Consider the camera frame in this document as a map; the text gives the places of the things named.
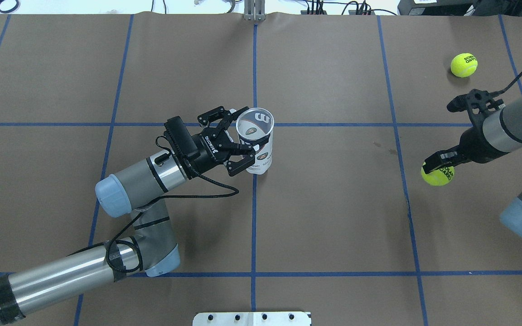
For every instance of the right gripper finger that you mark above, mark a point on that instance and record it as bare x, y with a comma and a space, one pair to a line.
441, 159

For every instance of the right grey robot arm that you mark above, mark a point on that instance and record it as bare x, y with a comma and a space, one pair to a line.
495, 133

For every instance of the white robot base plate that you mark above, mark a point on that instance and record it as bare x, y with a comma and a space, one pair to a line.
285, 318

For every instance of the yellow tennis ball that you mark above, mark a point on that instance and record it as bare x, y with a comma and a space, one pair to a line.
439, 177
463, 65

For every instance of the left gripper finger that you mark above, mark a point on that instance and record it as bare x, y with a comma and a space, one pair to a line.
240, 157
217, 120

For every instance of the white blue tennis ball can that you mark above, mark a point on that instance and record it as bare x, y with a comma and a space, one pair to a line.
255, 127

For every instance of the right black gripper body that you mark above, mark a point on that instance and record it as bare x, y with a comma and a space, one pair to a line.
475, 145

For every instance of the aluminium frame post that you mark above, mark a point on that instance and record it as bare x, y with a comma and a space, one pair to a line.
254, 10

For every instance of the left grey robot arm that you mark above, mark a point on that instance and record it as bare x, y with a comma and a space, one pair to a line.
139, 191

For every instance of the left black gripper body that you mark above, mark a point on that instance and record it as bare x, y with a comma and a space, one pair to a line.
205, 150

